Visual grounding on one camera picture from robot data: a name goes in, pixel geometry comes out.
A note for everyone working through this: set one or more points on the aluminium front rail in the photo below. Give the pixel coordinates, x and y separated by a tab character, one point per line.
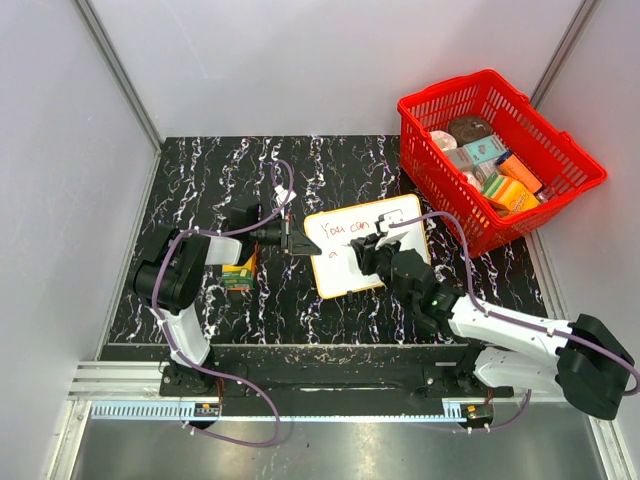
140	392

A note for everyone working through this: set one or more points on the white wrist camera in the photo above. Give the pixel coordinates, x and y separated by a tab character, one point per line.
386	230
283	195

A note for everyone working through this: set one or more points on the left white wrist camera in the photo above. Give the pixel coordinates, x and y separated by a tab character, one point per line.
283	195

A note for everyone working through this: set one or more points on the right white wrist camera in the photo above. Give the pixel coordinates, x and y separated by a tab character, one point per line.
386	230

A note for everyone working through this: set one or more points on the yellow sponge pack in basket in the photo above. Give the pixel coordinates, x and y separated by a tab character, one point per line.
507	195

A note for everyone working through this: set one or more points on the orange sponge package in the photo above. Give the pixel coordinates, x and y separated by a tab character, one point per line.
240	277

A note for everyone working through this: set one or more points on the pink round container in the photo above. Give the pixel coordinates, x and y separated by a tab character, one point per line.
443	140

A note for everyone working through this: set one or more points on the orange bottle blue cap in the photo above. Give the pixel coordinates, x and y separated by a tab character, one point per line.
510	165

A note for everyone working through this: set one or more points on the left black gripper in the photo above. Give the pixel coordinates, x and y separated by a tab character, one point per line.
295	241

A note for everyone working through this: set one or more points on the yellow framed whiteboard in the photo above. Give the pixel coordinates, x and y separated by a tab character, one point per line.
335	270

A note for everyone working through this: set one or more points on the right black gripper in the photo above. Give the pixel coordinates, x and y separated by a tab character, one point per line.
366	252

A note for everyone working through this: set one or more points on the brown round lid container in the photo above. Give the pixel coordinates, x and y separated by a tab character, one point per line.
469	128

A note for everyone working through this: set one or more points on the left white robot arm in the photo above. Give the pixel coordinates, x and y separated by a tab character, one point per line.
170	292

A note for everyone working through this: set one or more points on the red plastic shopping basket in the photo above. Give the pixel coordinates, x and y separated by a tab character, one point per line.
450	182

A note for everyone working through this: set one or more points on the teal box in basket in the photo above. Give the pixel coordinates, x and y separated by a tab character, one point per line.
485	149

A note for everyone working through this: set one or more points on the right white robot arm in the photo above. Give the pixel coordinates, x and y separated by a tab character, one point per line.
581	360

